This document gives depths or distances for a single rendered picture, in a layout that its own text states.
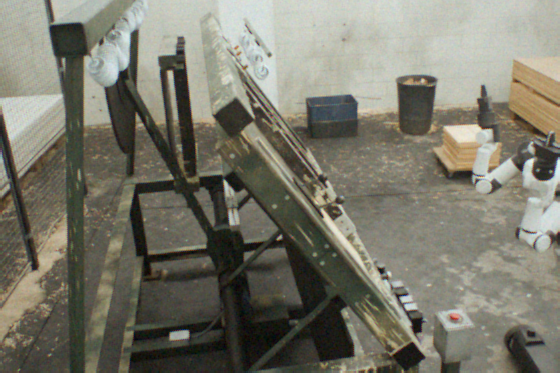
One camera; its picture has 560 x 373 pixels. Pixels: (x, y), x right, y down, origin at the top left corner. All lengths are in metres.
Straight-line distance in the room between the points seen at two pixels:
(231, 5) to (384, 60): 2.60
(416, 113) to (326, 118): 1.09
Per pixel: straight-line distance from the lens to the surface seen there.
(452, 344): 2.45
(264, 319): 3.47
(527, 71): 7.42
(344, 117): 6.99
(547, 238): 2.62
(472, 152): 5.87
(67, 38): 1.80
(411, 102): 7.01
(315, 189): 2.87
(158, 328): 3.70
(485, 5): 8.23
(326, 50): 7.81
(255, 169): 1.83
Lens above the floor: 2.40
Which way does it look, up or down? 22 degrees down
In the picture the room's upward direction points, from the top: 3 degrees counter-clockwise
